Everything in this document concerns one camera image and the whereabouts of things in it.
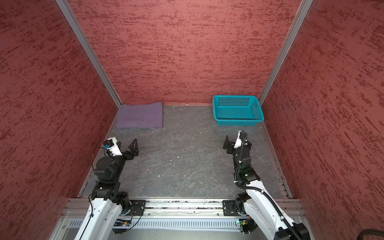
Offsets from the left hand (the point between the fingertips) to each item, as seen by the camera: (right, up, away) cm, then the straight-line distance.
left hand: (129, 143), depth 77 cm
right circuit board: (+61, -39, -6) cm, 72 cm away
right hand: (+56, +2, +4) cm, 57 cm away
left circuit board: (-1, -38, -6) cm, 38 cm away
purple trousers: (-4, +15, +32) cm, 35 cm away
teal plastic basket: (+69, +20, +40) cm, 82 cm away
